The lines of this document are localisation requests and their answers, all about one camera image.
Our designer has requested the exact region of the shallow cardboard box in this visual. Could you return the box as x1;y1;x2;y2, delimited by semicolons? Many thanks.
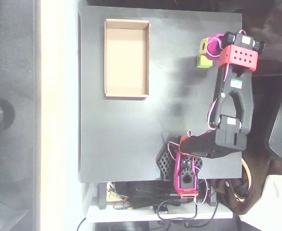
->
104;18;151;98

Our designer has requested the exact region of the small wooden circuit holder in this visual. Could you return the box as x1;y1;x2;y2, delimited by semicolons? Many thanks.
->
106;182;122;203

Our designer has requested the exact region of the black cable loop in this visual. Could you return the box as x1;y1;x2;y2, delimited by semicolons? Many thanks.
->
154;199;219;228

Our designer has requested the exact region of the white shelf board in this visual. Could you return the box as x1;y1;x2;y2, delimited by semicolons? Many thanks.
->
86;203;234;223

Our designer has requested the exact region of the black power cable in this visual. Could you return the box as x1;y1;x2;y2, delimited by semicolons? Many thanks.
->
76;216;87;231

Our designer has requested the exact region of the black plug connector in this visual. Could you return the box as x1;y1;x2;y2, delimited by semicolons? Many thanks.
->
154;204;170;215

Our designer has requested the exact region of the brown bag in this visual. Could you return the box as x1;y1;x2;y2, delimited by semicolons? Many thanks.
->
213;154;271;216

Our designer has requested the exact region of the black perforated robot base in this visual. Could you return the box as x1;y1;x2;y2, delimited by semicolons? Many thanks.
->
156;146;204;181

